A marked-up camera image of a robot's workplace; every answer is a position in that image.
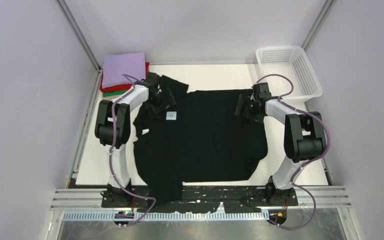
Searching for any black t shirt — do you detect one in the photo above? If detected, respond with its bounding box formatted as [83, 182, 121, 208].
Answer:
[133, 75, 268, 206]

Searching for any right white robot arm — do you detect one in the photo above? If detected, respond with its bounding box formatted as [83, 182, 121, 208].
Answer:
[235, 83, 328, 202]

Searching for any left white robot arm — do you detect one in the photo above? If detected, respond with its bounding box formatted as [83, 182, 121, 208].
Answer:
[94, 72, 176, 201]

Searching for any folded red t shirt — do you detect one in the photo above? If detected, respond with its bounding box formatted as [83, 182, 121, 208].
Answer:
[99, 60, 150, 93]

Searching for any folded green t shirt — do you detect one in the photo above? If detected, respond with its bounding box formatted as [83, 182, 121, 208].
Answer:
[99, 74, 132, 97]

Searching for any folded lavender t shirt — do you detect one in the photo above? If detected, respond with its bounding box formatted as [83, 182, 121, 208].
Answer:
[102, 51, 147, 89]

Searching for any white plastic basket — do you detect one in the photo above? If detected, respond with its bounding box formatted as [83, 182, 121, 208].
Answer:
[255, 46, 323, 103]

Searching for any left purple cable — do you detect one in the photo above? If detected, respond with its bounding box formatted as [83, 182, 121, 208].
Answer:
[108, 73, 158, 227]

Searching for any white slotted cable duct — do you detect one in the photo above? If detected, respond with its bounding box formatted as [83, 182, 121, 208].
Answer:
[62, 209, 269, 222]

